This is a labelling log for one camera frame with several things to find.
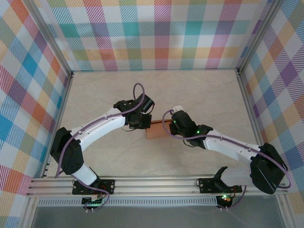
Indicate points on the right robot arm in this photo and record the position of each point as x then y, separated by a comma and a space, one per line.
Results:
266, 171

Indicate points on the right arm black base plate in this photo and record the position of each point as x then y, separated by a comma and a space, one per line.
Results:
205, 185

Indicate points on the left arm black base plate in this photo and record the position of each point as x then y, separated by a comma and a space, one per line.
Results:
108, 186

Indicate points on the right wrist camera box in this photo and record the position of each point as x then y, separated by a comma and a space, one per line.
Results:
177, 108

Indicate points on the aluminium frame post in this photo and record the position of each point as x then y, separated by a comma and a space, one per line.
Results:
28, 213
258, 35
48, 35
286, 213

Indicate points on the orange paper box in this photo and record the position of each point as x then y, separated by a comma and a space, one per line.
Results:
156, 133

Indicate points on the aluminium side rail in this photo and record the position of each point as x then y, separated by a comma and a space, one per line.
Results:
64, 97
249, 107

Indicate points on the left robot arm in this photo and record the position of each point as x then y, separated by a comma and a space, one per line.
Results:
69, 156

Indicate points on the aluminium mounting rail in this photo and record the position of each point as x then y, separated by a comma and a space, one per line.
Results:
154, 186

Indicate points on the thin aluminium back rail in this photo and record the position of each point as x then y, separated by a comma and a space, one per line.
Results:
154, 70

